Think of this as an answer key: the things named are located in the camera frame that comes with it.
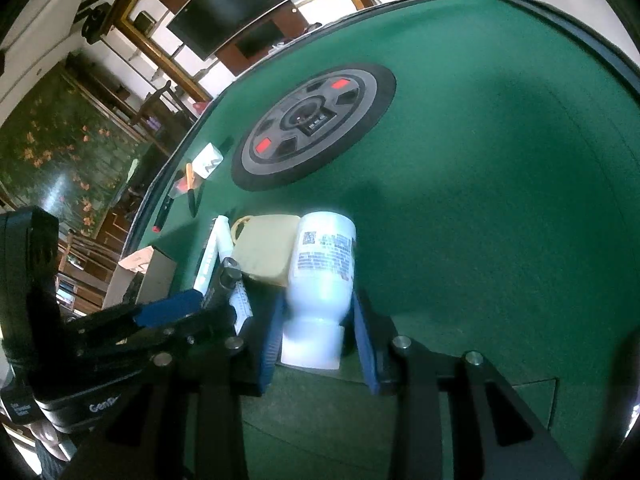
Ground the olive green tube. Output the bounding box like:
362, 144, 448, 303
201, 257, 242, 310

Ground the white plastic bottle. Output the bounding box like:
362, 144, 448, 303
281, 211, 356, 370

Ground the white paint marker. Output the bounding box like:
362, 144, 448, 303
193, 216, 233, 296

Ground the cream rectangular case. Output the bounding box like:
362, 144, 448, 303
231, 214, 300, 287

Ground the cardboard box tray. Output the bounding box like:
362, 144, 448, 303
103, 246, 177, 309

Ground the black pen red tip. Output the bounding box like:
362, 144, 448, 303
152, 194, 174, 233

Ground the red item in clear pack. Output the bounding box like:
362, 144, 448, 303
168, 169, 189, 200

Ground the yellow black utility knife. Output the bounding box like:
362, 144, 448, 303
184, 162, 198, 218

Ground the small white box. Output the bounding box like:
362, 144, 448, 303
192, 143, 224, 180

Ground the round table centre console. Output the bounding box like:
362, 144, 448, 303
231, 63, 397, 192

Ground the large floral painting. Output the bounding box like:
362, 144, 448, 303
1, 66, 150, 237

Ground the gold key ring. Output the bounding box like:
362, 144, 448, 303
229, 214, 254, 241

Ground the wall television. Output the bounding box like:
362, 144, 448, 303
167, 0, 290, 60

